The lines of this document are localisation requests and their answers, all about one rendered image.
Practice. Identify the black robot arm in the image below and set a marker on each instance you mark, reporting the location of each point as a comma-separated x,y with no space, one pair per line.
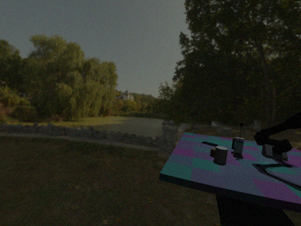
278,146

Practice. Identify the black cylinder with grey top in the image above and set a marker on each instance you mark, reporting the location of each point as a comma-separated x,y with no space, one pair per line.
221,154

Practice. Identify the small brown cube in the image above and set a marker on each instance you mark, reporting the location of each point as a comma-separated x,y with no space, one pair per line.
212,152

